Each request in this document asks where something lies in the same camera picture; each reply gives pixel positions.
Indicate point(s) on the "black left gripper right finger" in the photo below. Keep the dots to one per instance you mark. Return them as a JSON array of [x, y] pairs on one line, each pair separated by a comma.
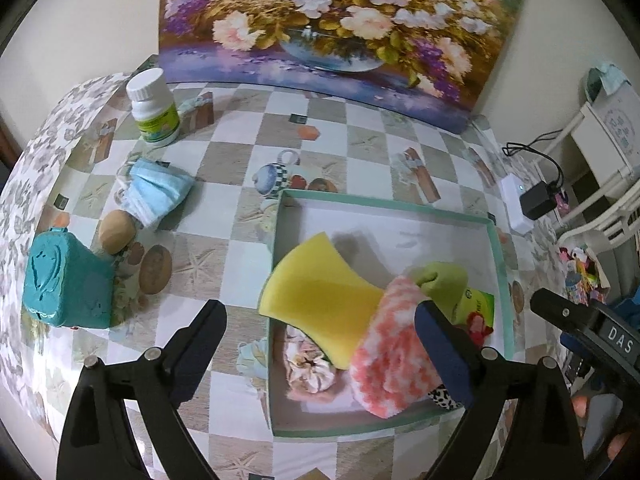
[[543, 441]]

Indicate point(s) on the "green tissue pack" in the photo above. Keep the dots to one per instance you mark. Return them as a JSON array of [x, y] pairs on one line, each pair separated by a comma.
[[475, 309]]

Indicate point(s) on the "black white scrunchie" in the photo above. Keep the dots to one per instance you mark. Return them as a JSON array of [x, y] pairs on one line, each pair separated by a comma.
[[441, 397]]

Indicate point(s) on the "yellow green sponge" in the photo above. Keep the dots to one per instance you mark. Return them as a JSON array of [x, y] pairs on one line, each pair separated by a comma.
[[315, 290]]

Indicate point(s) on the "flower painting canvas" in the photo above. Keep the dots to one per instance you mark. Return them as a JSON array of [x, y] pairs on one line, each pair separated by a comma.
[[426, 59]]

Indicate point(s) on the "pink white fluffy cloth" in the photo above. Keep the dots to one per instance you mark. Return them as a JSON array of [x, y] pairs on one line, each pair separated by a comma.
[[390, 369]]

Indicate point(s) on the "teal rimmed white tray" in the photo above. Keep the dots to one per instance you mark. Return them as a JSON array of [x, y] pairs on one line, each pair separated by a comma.
[[380, 240]]

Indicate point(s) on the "teal plastic toy box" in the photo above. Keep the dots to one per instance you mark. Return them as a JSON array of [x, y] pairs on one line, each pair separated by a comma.
[[66, 284]]

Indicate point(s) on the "black power adapter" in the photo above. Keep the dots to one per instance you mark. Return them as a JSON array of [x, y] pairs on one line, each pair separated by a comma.
[[539, 200]]

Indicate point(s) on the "white pill bottle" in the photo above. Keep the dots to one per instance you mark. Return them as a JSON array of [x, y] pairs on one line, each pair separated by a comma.
[[153, 107]]

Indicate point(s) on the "yellow-green cloth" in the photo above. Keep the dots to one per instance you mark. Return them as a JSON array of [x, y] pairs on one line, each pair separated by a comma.
[[442, 282]]

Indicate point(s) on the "white chair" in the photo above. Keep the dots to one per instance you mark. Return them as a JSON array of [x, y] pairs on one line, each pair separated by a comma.
[[606, 133]]

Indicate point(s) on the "blue face mask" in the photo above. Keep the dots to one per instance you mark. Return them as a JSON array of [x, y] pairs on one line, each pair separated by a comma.
[[151, 190]]

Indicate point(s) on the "beige wooden egg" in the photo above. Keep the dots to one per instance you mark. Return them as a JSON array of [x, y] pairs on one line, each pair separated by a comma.
[[116, 231]]

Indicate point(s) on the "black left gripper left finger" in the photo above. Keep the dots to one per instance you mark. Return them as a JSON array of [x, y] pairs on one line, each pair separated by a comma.
[[97, 440]]

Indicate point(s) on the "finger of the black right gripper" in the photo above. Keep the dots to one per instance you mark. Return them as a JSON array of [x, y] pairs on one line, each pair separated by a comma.
[[598, 335]]

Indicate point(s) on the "pink floral scrunchie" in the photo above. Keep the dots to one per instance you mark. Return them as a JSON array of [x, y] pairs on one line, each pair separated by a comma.
[[309, 374]]

